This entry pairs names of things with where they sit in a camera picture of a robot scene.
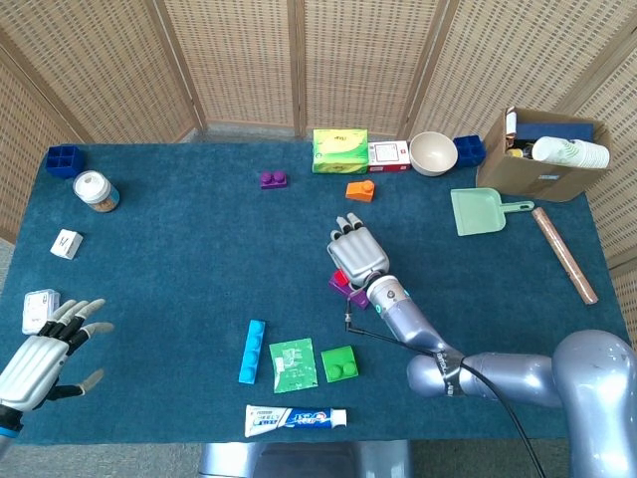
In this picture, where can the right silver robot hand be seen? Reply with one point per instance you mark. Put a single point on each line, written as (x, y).
(360, 254)

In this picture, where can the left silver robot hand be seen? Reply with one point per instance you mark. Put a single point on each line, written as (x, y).
(30, 371)

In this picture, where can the red small block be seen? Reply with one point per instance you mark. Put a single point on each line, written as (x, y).
(340, 277)

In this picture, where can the long purple block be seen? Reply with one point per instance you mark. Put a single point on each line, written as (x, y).
(359, 300)

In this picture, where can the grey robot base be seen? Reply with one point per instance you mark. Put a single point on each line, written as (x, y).
(298, 460)

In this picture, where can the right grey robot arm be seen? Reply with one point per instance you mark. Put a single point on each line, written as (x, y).
(587, 378)

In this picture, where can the orange block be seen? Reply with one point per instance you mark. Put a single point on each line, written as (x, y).
(360, 191)

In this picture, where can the green square block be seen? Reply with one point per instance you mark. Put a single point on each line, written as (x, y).
(339, 364)

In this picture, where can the small purple block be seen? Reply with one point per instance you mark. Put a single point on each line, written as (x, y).
(274, 180)

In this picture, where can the light blue long block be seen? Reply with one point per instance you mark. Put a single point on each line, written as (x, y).
(252, 351)

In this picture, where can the dark blue block right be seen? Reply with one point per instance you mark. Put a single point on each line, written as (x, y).
(470, 152)

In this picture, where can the stack of paper cups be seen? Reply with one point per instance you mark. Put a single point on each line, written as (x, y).
(572, 152)

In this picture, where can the white card pack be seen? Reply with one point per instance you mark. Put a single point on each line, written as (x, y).
(37, 309)

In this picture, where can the red white carton box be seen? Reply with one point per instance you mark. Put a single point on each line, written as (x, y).
(388, 155)

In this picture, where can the green yellow tissue pack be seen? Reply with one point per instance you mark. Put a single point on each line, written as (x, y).
(340, 152)

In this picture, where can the beige bowl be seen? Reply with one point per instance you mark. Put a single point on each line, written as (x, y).
(432, 153)

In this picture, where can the mint green dustpan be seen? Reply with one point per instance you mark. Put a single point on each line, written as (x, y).
(478, 211)

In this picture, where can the green sachet packet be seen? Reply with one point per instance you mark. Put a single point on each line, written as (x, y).
(293, 366)

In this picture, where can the small white cube box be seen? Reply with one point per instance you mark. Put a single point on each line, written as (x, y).
(66, 244)

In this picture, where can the teal carpet table mat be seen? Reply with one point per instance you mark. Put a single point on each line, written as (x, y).
(199, 249)

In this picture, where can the brown cardboard box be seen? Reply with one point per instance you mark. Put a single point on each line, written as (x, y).
(517, 176)

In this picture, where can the blue white toothpaste tube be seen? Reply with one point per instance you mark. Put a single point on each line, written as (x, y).
(293, 419)

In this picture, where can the dark bottle yellow cap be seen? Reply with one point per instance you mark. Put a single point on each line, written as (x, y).
(520, 150)

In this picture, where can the white-lidded snack jar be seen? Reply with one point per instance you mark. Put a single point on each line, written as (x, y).
(94, 191)

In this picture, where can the white red small carton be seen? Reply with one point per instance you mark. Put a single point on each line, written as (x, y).
(511, 122)

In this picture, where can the brown cylindrical roll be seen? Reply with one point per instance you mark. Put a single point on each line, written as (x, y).
(565, 256)

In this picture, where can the blue four-cell tray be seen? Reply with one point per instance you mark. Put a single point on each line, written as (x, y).
(64, 162)

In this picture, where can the woven bamboo folding screen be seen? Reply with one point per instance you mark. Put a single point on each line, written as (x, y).
(249, 60)

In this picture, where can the dark blue flat box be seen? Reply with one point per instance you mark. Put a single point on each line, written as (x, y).
(552, 128)

